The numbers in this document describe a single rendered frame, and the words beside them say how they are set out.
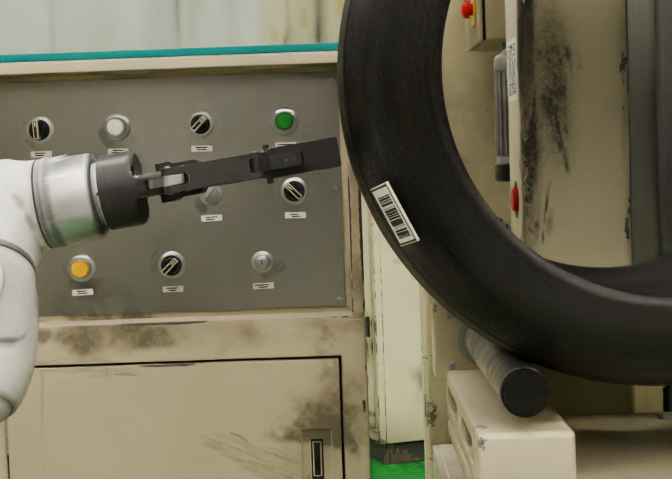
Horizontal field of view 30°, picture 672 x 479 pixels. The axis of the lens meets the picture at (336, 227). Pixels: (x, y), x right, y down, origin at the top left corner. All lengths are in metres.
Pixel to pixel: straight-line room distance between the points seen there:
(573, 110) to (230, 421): 0.65
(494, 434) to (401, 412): 3.48
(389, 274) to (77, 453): 2.84
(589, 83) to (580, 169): 0.10
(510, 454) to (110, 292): 0.83
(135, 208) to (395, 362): 3.41
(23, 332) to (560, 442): 0.49
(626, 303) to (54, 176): 0.55
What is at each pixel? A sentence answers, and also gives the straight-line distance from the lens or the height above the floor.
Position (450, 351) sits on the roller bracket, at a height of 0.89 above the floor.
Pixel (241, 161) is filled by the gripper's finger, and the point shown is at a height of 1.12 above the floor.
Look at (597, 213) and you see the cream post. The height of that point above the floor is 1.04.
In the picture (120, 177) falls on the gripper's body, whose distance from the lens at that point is 1.23.
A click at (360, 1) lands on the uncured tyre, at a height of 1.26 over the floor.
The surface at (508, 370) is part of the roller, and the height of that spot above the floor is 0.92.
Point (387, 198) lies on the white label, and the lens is 1.13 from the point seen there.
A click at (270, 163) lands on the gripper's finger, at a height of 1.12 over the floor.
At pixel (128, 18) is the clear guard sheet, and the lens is 1.81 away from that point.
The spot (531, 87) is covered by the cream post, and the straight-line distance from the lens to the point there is 1.51.
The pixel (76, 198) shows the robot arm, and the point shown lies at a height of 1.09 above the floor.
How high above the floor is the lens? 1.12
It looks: 3 degrees down
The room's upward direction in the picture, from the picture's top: 2 degrees counter-clockwise
